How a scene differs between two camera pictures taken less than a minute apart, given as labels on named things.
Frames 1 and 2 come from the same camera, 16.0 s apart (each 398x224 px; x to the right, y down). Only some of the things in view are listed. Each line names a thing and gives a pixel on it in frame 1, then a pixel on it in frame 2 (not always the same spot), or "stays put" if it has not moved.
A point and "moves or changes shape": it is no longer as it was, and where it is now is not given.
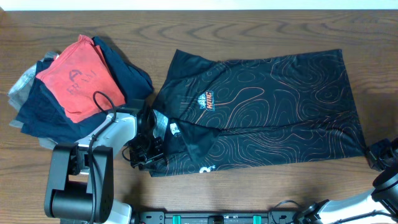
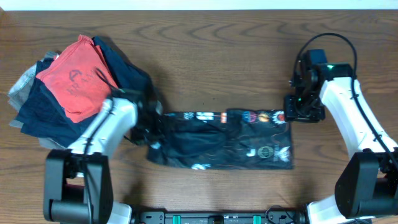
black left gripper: x=158 y=156 -> x=157 y=134
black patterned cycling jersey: x=231 y=115 moves or changes shape
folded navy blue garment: x=42 y=114 stays put
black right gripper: x=374 y=152 -> x=292 y=114
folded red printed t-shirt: x=79 y=76 stays put
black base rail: x=217 y=217 stays put
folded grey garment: x=19 y=93 stays put
